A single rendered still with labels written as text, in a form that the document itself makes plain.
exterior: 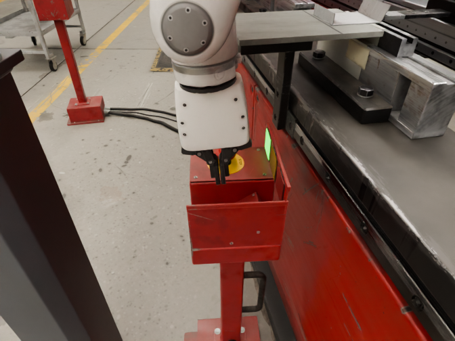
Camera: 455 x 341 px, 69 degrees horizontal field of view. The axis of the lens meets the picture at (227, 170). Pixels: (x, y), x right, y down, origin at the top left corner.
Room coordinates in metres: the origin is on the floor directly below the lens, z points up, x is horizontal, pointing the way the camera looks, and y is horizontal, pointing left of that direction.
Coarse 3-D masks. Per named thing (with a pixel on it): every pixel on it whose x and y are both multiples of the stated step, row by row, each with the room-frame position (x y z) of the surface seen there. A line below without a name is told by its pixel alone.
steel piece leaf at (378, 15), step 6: (366, 0) 0.73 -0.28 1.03; (372, 0) 0.72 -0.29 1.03; (360, 6) 0.74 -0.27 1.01; (366, 6) 0.72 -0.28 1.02; (372, 6) 0.71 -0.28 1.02; (378, 6) 0.69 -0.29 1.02; (384, 6) 0.68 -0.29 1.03; (390, 6) 0.66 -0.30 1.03; (360, 12) 0.73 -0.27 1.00; (366, 12) 0.71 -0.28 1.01; (372, 12) 0.70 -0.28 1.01; (378, 12) 0.68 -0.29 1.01; (384, 12) 0.67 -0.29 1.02; (372, 18) 0.69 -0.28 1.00; (378, 18) 0.67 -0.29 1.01
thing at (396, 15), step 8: (432, 0) 0.79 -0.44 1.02; (440, 0) 0.76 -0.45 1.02; (448, 0) 0.75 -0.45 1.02; (432, 8) 0.78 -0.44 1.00; (440, 8) 0.76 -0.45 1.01; (448, 8) 0.74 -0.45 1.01; (392, 16) 0.70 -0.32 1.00; (400, 16) 0.70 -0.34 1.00; (408, 16) 0.70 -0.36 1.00; (416, 16) 0.71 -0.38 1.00; (424, 16) 0.71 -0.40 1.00; (432, 16) 0.72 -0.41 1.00; (440, 16) 0.72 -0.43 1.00; (448, 16) 0.72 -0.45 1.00
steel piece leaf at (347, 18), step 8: (320, 8) 0.70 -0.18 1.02; (320, 16) 0.69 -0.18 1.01; (328, 16) 0.66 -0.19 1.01; (336, 16) 0.70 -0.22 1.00; (344, 16) 0.70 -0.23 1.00; (352, 16) 0.70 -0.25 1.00; (360, 16) 0.70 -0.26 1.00; (336, 24) 0.64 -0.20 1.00; (344, 24) 0.64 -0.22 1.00; (352, 24) 0.65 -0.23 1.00
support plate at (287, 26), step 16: (240, 16) 0.71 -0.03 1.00; (256, 16) 0.71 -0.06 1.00; (272, 16) 0.71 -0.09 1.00; (288, 16) 0.71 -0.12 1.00; (304, 16) 0.71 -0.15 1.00; (240, 32) 0.60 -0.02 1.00; (256, 32) 0.60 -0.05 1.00; (272, 32) 0.60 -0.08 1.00; (288, 32) 0.60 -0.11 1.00; (304, 32) 0.60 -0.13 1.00; (320, 32) 0.60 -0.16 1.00; (336, 32) 0.60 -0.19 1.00; (352, 32) 0.60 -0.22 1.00; (368, 32) 0.60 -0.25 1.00
